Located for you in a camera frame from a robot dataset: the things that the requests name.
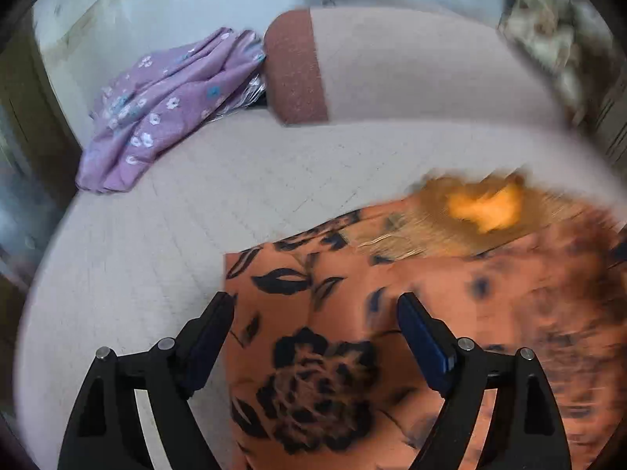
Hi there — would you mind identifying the purple floral cloth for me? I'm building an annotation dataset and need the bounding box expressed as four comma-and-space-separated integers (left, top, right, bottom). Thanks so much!
76, 27, 268, 194

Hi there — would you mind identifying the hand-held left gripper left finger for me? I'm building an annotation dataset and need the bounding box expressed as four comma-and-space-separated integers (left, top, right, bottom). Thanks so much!
58, 291, 236, 470

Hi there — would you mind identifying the wooden door with glass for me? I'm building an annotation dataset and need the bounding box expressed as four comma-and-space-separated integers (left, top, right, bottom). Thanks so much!
0, 24, 84, 304

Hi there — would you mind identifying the cream floral blanket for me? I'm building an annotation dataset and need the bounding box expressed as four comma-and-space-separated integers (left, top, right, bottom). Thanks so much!
497, 0, 613, 128

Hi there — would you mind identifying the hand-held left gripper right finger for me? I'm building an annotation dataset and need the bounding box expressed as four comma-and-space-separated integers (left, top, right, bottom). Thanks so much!
396, 292, 573, 470

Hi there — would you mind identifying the orange black floral garment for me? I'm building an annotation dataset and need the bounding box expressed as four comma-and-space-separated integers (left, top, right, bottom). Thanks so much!
224, 169, 627, 470

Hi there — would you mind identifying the clear plastic bag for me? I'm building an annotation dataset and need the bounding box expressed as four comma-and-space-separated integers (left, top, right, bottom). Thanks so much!
201, 72, 269, 119

